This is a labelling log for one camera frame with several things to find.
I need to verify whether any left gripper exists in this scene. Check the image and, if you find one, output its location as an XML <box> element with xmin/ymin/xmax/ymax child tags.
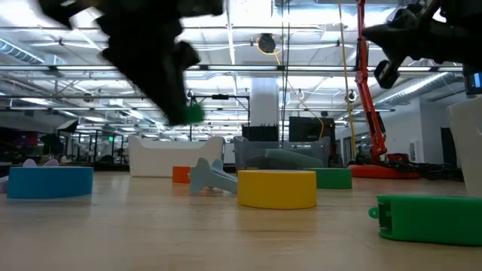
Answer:
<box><xmin>99</xmin><ymin>18</ymin><xmax>201</xmax><ymax>127</ymax></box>

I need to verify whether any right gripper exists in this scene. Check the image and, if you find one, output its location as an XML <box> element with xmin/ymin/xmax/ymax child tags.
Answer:
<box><xmin>361</xmin><ymin>5</ymin><xmax>482</xmax><ymax>67</ymax></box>

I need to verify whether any green mini stapler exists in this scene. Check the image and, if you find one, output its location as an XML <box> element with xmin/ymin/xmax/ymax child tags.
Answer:
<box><xmin>183</xmin><ymin>102</ymin><xmax>206</xmax><ymax>125</ymax></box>

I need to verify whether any orange tape roll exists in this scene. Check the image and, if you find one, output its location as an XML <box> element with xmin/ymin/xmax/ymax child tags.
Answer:
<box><xmin>172</xmin><ymin>166</ymin><xmax>192</xmax><ymax>184</ymax></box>

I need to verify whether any mint green stapler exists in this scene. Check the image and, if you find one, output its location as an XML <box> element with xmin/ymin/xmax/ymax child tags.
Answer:
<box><xmin>244</xmin><ymin>148</ymin><xmax>325</xmax><ymax>170</ymax></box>

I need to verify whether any yellow tape roll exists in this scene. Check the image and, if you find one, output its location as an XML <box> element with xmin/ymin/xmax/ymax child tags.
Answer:
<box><xmin>236</xmin><ymin>169</ymin><xmax>318</xmax><ymax>210</ymax></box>

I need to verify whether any blue tape roll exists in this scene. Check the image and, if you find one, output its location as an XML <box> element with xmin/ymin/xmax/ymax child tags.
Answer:
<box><xmin>6</xmin><ymin>166</ymin><xmax>94</xmax><ymax>199</ymax></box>

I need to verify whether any green tape roll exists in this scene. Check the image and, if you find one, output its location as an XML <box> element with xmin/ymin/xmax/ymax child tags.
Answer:
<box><xmin>304</xmin><ymin>167</ymin><xmax>353</xmax><ymax>190</ymax></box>

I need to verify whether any large green block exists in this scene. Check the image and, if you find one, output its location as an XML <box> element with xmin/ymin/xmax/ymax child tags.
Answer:
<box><xmin>368</xmin><ymin>194</ymin><xmax>482</xmax><ymax>246</ymax></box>

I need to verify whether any light blue staple remover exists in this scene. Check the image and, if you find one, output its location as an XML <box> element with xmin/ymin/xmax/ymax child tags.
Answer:
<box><xmin>188</xmin><ymin>157</ymin><xmax>239</xmax><ymax>196</ymax></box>

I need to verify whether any lilac staple remover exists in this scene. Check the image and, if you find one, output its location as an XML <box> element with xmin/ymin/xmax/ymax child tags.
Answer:
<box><xmin>0</xmin><ymin>158</ymin><xmax>60</xmax><ymax>193</ymax></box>

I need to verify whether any white plastic bin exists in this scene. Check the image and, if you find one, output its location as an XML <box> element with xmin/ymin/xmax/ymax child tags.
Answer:
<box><xmin>127</xmin><ymin>134</ymin><xmax>226</xmax><ymax>178</ymax></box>

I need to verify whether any white square pillar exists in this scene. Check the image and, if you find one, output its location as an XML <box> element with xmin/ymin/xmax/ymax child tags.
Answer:
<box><xmin>250</xmin><ymin>77</ymin><xmax>280</xmax><ymax>127</ymax></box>

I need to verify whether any black box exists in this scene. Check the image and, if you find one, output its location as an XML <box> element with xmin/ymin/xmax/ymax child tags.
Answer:
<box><xmin>242</xmin><ymin>124</ymin><xmax>280</xmax><ymax>143</ymax></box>

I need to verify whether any black screen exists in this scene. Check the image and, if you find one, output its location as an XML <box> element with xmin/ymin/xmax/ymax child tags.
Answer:
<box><xmin>288</xmin><ymin>116</ymin><xmax>337</xmax><ymax>143</ymax></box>

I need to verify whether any translucent grey bin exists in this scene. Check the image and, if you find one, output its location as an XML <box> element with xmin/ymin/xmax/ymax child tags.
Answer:
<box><xmin>233</xmin><ymin>135</ymin><xmax>332</xmax><ymax>171</ymax></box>

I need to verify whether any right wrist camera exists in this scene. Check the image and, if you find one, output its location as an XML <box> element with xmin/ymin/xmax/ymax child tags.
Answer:
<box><xmin>373</xmin><ymin>59</ymin><xmax>401</xmax><ymax>90</ymax></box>

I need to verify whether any yellow hanging cord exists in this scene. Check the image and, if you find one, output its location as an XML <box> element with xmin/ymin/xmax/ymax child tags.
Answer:
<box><xmin>337</xmin><ymin>0</ymin><xmax>358</xmax><ymax>159</ymax></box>

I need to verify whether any black hanging cable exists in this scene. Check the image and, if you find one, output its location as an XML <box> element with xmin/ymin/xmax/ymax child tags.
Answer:
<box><xmin>279</xmin><ymin>0</ymin><xmax>285</xmax><ymax>143</ymax></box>
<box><xmin>285</xmin><ymin>0</ymin><xmax>291</xmax><ymax>93</ymax></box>

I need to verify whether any black ceiling cable reel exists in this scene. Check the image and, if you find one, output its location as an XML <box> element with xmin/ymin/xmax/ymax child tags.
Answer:
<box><xmin>257</xmin><ymin>32</ymin><xmax>278</xmax><ymax>54</ymax></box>

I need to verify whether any yellow reel cable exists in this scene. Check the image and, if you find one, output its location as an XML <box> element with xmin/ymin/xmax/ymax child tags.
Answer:
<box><xmin>255</xmin><ymin>36</ymin><xmax>325</xmax><ymax>142</ymax></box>

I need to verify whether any black cable pile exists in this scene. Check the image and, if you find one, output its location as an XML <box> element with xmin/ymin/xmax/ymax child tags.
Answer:
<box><xmin>386</xmin><ymin>157</ymin><xmax>465</xmax><ymax>182</ymax></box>

